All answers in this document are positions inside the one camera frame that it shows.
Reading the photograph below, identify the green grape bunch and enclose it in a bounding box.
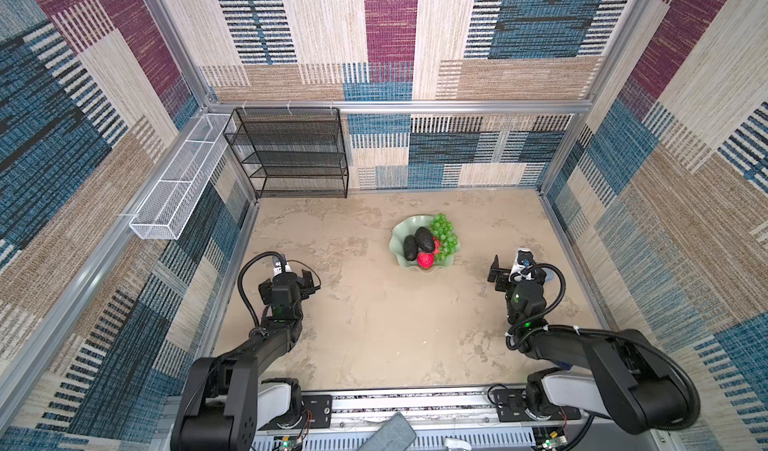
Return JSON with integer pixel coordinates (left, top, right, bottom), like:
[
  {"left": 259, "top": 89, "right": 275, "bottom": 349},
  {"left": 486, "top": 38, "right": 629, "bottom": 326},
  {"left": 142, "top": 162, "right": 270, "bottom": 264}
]
[{"left": 429, "top": 213, "right": 459, "bottom": 264}]

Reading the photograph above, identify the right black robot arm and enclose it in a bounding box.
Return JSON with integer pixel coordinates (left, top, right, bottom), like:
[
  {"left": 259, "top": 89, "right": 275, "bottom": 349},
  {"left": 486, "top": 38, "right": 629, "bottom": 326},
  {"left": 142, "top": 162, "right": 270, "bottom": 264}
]
[{"left": 487, "top": 249, "right": 701, "bottom": 435}]

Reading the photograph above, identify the blue grey oblong pad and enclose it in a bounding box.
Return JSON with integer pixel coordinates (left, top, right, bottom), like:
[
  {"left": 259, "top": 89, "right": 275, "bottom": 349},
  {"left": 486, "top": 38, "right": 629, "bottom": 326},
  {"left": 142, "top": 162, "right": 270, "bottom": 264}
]
[{"left": 541, "top": 268, "right": 556, "bottom": 283}]

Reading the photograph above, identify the red apple front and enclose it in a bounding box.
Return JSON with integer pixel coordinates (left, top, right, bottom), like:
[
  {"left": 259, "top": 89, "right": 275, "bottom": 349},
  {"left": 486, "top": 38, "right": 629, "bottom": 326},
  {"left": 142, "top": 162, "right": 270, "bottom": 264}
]
[{"left": 417, "top": 251, "right": 435, "bottom": 270}]

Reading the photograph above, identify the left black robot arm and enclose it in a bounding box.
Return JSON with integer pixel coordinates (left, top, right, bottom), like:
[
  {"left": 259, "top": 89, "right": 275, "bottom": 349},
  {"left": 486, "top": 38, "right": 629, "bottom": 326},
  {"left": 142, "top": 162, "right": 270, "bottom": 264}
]
[{"left": 170, "top": 251, "right": 321, "bottom": 450}]

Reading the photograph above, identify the dark avocado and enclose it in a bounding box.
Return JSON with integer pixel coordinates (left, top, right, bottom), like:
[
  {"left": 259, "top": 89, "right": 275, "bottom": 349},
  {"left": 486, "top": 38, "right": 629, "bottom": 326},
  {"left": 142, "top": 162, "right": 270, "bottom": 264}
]
[
  {"left": 414, "top": 226, "right": 436, "bottom": 253},
  {"left": 403, "top": 235, "right": 419, "bottom": 262}
]

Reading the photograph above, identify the grey sponge block front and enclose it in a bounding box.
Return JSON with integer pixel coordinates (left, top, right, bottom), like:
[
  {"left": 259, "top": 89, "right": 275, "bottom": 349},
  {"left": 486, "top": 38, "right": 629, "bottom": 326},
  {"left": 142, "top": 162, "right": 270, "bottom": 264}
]
[{"left": 358, "top": 413, "right": 417, "bottom": 451}]

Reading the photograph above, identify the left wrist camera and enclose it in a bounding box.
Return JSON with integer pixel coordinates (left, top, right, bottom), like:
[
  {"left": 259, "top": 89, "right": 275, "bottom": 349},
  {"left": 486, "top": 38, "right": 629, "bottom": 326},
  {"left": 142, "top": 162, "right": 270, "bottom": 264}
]
[{"left": 272, "top": 257, "right": 292, "bottom": 276}]

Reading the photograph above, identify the pale green wavy fruit bowl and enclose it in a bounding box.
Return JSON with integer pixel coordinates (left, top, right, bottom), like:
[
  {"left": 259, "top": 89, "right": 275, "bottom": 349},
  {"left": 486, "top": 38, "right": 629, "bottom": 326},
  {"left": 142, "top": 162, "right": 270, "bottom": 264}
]
[{"left": 389, "top": 215, "right": 461, "bottom": 273}]

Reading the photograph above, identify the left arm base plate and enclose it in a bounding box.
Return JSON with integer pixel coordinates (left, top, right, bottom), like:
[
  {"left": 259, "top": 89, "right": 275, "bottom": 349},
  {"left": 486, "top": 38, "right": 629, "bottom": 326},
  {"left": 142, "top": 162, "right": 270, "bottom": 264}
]
[{"left": 260, "top": 394, "right": 333, "bottom": 432}]

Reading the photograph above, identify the black wire shelf rack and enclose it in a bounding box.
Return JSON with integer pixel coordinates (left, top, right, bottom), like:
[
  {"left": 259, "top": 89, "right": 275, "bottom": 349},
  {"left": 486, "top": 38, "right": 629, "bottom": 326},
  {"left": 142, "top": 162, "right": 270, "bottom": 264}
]
[{"left": 223, "top": 107, "right": 349, "bottom": 199}]

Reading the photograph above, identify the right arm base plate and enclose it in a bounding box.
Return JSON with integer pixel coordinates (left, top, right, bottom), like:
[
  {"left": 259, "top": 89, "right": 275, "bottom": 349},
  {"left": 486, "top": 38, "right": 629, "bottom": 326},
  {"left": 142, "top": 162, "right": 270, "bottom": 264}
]
[{"left": 486, "top": 385, "right": 582, "bottom": 423}]

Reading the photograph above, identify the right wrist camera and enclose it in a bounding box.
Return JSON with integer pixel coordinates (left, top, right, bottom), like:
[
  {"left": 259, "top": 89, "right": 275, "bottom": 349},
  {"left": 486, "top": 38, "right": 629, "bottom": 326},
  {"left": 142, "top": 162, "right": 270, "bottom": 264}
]
[{"left": 509, "top": 248, "right": 538, "bottom": 282}]

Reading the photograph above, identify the white mesh wall basket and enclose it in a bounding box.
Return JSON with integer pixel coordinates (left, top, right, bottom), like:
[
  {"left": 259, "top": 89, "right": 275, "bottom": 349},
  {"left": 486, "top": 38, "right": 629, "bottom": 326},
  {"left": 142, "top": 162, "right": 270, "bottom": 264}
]
[{"left": 129, "top": 113, "right": 229, "bottom": 240}]

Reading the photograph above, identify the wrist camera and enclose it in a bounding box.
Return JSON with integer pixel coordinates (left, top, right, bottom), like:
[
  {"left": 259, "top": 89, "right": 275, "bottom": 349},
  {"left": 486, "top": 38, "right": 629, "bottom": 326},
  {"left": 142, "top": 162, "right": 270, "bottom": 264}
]
[
  {"left": 509, "top": 248, "right": 538, "bottom": 282},
  {"left": 272, "top": 257, "right": 292, "bottom": 276}
]

